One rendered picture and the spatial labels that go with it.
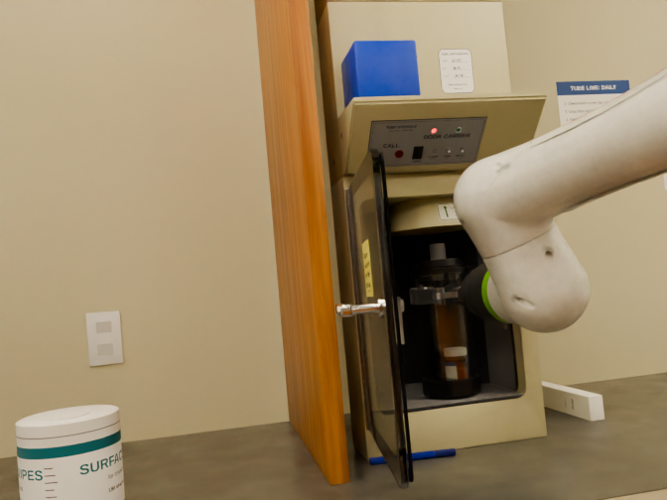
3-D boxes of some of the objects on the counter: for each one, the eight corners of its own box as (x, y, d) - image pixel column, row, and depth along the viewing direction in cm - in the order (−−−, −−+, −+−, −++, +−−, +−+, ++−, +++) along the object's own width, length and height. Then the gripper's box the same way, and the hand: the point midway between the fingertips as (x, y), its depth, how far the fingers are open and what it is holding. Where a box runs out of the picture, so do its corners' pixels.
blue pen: (369, 463, 103) (368, 456, 103) (454, 454, 104) (454, 447, 104) (370, 465, 102) (369, 458, 102) (456, 455, 103) (456, 448, 103)
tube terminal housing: (336, 430, 128) (304, 56, 132) (486, 410, 135) (451, 53, 139) (366, 462, 104) (326, 1, 108) (548, 436, 110) (503, 1, 114)
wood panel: (289, 421, 141) (238, -185, 149) (302, 419, 142) (251, -185, 149) (330, 485, 93) (252, -413, 101) (349, 482, 94) (271, -411, 101)
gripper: (556, 261, 98) (489, 269, 120) (422, 272, 93) (379, 278, 116) (561, 310, 97) (493, 309, 120) (427, 323, 93) (383, 319, 115)
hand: (443, 294), depth 115 cm, fingers closed on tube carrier, 9 cm apart
